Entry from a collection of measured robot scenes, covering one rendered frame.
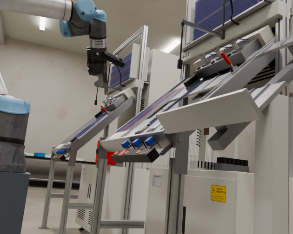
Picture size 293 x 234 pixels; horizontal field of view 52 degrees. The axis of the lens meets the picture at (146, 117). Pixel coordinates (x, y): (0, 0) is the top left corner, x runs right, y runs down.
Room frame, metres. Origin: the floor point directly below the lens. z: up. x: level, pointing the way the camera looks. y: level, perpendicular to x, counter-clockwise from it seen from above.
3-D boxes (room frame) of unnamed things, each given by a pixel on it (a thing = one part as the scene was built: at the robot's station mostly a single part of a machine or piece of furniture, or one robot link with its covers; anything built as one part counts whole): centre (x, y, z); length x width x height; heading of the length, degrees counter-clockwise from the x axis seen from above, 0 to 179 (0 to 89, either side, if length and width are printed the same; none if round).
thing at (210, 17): (1.48, -0.41, 1.52); 0.51 x 0.13 x 0.27; 27
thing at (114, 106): (2.79, 0.31, 0.66); 1.01 x 0.73 x 1.31; 117
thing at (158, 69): (2.89, 0.15, 0.95); 1.33 x 0.82 x 1.90; 117
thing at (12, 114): (0.93, 0.43, 0.72); 0.13 x 0.12 x 0.14; 27
